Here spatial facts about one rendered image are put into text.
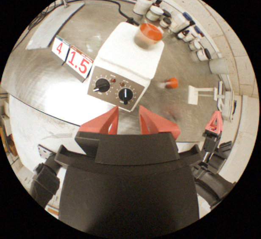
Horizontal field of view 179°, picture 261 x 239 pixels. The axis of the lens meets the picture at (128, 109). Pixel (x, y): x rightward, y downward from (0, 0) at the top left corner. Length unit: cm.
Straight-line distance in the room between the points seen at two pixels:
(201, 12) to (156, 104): 59
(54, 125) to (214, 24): 89
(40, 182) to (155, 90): 43
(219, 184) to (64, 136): 58
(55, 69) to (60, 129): 19
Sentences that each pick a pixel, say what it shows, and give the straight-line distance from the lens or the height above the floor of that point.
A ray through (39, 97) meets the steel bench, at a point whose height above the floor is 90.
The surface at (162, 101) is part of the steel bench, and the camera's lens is 29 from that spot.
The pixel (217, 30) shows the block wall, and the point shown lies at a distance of 70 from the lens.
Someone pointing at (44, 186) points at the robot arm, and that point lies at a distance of 29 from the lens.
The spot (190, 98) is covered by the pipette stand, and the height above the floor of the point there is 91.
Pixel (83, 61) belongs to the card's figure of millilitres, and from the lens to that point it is 23.
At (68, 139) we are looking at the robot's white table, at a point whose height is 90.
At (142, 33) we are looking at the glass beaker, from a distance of 15.
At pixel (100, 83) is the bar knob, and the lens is 18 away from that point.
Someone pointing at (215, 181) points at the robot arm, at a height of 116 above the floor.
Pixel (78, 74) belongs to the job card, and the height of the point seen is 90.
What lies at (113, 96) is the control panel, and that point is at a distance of 19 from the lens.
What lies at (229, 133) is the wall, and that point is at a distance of 144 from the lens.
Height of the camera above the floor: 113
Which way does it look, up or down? 74 degrees down
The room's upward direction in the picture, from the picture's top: 120 degrees clockwise
